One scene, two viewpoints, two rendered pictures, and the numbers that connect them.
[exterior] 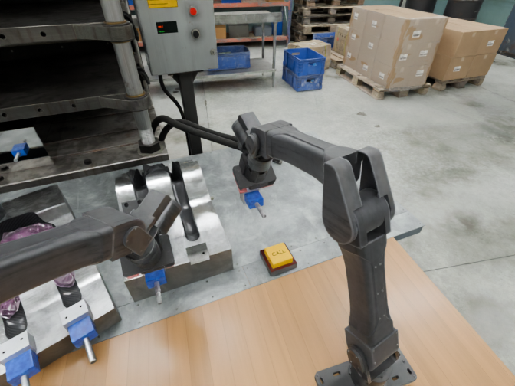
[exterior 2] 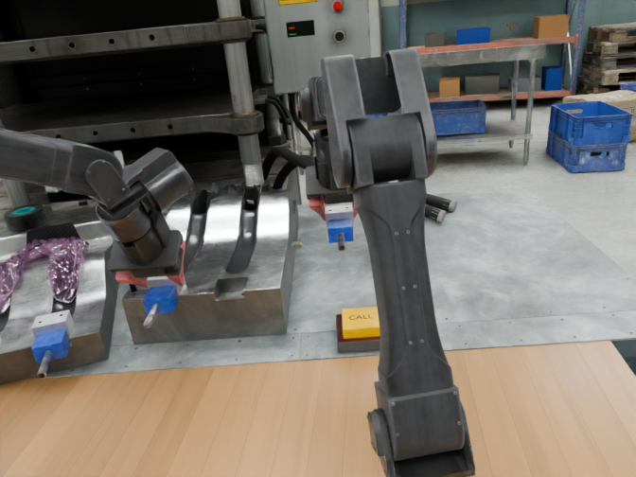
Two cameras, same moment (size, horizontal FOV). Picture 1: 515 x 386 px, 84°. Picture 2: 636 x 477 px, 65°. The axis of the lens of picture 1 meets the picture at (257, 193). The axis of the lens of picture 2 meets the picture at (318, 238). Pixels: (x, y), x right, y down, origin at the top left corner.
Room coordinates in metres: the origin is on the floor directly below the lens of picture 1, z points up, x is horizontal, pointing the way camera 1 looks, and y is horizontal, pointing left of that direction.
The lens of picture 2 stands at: (-0.14, -0.29, 1.28)
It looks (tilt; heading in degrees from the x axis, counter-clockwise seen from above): 24 degrees down; 25
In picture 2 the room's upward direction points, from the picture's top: 6 degrees counter-clockwise
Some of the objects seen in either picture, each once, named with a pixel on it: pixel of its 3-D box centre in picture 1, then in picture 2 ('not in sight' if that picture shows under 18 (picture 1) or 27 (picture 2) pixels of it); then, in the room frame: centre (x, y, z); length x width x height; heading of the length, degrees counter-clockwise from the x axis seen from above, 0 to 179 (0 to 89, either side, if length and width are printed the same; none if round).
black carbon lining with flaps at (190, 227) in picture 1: (161, 198); (218, 223); (0.63, 0.28, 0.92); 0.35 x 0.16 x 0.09; 22
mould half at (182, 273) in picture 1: (167, 206); (228, 241); (0.65, 0.28, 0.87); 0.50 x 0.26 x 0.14; 22
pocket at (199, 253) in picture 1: (198, 256); (232, 294); (0.46, 0.15, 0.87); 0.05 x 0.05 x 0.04; 22
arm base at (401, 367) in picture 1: (369, 370); not in sight; (0.21, -0.22, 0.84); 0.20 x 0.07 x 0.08; 106
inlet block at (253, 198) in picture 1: (255, 201); (340, 232); (0.60, 0.01, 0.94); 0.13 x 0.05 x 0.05; 22
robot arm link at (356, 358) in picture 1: (373, 353); (419, 440); (0.21, -0.21, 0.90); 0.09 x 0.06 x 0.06; 121
